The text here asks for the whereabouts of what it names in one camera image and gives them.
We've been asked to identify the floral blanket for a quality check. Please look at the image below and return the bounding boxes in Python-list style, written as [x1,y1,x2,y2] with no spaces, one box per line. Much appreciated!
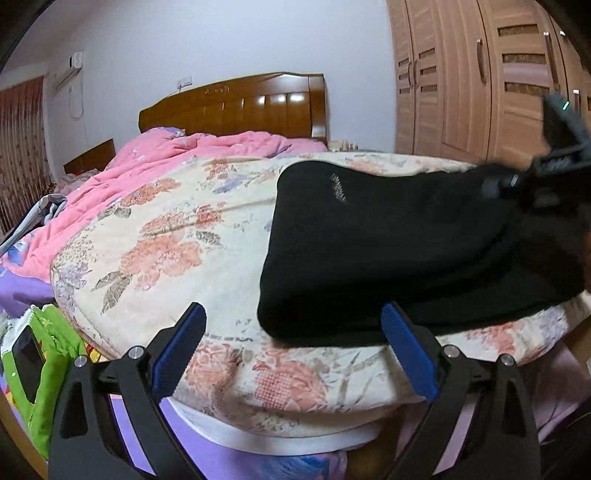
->
[50,150,591,440]

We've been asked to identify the small wooden nightstand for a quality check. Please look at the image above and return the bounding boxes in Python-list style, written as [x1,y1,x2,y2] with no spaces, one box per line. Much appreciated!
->
[63,138,116,175]

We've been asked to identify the green bag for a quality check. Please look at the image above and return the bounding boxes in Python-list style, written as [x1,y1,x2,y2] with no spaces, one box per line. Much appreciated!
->
[0,304,89,462]

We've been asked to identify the grey and white cloth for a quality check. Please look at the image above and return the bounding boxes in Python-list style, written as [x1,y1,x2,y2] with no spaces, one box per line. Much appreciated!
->
[0,194,68,256]

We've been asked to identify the pink quilt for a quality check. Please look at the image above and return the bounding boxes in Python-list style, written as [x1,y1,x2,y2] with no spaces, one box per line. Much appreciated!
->
[0,126,328,283]

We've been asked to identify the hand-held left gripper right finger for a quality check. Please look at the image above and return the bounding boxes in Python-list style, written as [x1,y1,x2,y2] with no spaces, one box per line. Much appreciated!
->
[381,302,542,480]

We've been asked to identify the red patterned curtain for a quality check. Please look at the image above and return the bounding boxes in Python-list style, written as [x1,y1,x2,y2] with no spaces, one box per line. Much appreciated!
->
[0,76,50,237]

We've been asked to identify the wooden bed headboard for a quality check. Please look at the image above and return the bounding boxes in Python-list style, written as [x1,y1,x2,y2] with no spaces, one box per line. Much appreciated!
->
[139,71,329,147]

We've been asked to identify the black pants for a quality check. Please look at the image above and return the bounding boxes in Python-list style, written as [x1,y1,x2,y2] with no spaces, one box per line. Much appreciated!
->
[256,161,591,348]

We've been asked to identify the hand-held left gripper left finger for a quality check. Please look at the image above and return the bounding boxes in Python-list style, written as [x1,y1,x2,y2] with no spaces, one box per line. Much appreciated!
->
[48,302,208,480]

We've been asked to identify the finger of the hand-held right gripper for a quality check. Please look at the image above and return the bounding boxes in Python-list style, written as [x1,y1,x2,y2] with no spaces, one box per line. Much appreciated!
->
[480,172,532,200]

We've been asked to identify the purple bed sheet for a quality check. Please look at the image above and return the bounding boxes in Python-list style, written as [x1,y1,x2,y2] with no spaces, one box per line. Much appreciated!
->
[0,265,58,319]

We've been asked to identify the white air conditioner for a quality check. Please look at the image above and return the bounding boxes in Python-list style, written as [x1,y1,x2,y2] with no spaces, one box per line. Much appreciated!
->
[49,52,85,89]

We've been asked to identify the wooden wardrobe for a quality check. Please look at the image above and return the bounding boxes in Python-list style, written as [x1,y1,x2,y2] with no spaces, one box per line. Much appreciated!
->
[385,0,591,168]

